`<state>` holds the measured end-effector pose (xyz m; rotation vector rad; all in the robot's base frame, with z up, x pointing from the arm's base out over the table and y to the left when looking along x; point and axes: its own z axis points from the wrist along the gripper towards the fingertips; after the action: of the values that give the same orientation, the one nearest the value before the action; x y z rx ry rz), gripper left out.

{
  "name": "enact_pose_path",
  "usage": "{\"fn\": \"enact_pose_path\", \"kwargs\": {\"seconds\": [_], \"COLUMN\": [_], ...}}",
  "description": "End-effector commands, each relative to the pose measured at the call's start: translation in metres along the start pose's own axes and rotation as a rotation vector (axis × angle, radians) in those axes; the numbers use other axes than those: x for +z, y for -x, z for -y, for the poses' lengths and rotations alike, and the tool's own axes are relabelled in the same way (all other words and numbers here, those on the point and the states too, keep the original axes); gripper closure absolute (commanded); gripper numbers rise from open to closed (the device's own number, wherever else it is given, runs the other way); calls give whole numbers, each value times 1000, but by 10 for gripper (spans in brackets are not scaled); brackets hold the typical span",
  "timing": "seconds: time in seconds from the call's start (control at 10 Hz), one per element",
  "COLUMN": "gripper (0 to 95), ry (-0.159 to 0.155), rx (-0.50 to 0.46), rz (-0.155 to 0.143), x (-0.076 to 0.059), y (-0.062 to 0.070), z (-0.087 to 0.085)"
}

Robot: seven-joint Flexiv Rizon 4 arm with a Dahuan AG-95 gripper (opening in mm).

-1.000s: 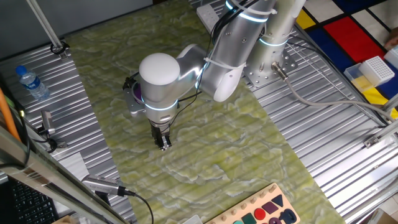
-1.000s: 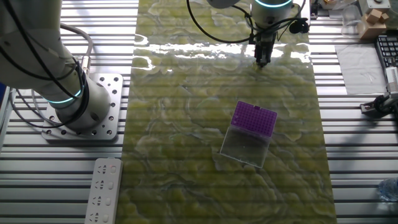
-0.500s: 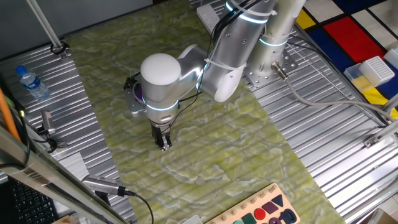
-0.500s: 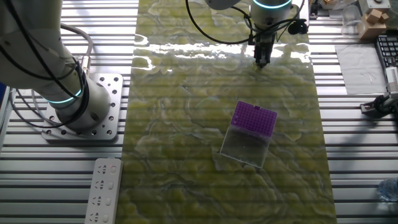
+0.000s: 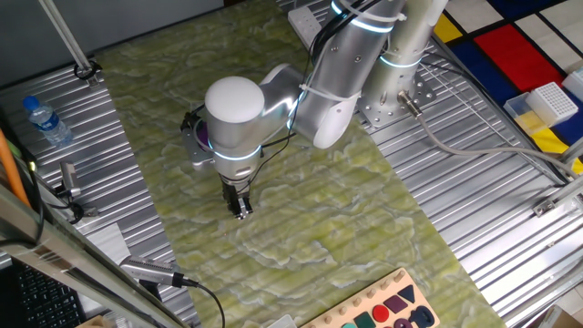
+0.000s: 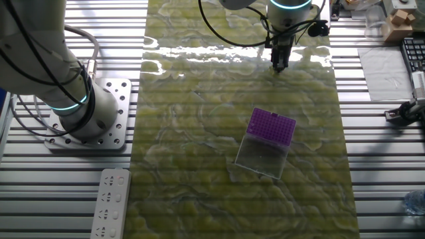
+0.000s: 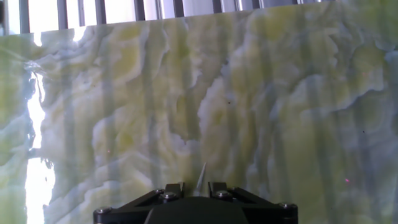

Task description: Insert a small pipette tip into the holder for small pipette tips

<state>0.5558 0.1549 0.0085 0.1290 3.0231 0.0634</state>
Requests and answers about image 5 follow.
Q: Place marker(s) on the black AG-95 gripper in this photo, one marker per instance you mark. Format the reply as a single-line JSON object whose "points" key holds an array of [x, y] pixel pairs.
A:
{"points": [[234, 187]]}

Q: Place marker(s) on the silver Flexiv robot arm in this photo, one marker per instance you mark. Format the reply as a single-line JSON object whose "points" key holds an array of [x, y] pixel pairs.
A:
{"points": [[237, 114]]}

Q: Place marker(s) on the purple pipette tip box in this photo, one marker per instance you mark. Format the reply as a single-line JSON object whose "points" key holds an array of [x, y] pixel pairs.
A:
{"points": [[203, 132]]}

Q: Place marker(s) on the clear-lidded white tip box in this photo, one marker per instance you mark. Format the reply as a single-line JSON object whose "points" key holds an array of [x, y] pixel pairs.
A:
{"points": [[551, 102]]}

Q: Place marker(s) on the green marble pattern mat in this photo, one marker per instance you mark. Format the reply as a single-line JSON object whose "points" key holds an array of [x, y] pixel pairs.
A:
{"points": [[319, 228]]}

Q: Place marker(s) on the white plastic container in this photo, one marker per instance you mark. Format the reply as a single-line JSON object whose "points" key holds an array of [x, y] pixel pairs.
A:
{"points": [[283, 322]]}

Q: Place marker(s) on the white paper sheet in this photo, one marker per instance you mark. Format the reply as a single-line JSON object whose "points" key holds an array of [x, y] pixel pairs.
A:
{"points": [[109, 241]]}

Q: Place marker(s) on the wooden shape puzzle board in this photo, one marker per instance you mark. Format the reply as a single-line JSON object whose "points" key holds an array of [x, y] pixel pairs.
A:
{"points": [[364, 306]]}

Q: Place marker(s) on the teal puzzle piece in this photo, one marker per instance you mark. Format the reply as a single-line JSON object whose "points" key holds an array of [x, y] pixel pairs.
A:
{"points": [[349, 325]]}

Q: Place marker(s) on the green square puzzle piece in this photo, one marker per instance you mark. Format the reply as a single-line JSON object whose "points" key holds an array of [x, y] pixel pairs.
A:
{"points": [[364, 321]]}

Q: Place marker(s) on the red circle puzzle piece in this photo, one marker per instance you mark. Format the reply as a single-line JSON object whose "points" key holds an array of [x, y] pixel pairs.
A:
{"points": [[381, 313]]}

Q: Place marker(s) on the purple square puzzle piece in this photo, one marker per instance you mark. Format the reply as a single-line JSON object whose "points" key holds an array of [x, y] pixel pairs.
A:
{"points": [[395, 304]]}

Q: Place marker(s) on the navy triangle puzzle piece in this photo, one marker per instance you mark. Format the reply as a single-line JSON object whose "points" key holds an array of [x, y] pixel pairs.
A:
{"points": [[407, 292]]}

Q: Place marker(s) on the white power strip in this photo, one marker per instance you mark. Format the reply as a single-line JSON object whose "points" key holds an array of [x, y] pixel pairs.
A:
{"points": [[303, 23]]}

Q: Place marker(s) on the navy oblong puzzle piece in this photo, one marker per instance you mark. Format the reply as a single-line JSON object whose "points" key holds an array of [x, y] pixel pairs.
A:
{"points": [[411, 314]]}

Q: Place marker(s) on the clear plastic water bottle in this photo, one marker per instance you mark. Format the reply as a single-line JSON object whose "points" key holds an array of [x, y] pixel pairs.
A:
{"points": [[48, 123]]}

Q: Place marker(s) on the black computer keyboard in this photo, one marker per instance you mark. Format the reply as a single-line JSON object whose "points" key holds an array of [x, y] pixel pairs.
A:
{"points": [[45, 300]]}

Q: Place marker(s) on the orange pole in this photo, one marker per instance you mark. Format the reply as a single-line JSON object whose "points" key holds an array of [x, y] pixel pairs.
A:
{"points": [[10, 168]]}

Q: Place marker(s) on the colourful checkered cloth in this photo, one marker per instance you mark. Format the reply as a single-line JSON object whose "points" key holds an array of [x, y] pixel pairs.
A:
{"points": [[501, 45]]}

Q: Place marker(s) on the brown cardboard box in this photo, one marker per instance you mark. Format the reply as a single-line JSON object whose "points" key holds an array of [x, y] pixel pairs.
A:
{"points": [[565, 319]]}

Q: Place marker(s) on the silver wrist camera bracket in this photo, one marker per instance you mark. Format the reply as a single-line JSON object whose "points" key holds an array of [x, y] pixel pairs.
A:
{"points": [[196, 146]]}

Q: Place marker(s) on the long silver depth camera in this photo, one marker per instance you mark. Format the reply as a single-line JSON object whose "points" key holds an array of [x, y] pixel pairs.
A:
{"points": [[150, 271]]}

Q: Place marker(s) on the small silver camera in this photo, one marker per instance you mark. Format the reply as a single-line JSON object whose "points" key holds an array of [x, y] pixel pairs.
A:
{"points": [[69, 175]]}

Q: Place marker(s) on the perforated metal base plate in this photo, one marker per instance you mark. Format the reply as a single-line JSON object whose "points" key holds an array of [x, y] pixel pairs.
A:
{"points": [[387, 116]]}

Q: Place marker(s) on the wide aluminium frame beam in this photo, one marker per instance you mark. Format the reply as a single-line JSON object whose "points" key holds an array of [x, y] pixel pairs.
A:
{"points": [[68, 259]]}

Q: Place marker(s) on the slanted aluminium post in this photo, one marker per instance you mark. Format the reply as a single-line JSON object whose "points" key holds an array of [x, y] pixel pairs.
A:
{"points": [[68, 38]]}

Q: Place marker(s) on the slim aluminium extrusion rail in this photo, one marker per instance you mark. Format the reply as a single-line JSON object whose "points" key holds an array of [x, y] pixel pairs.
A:
{"points": [[565, 193]]}

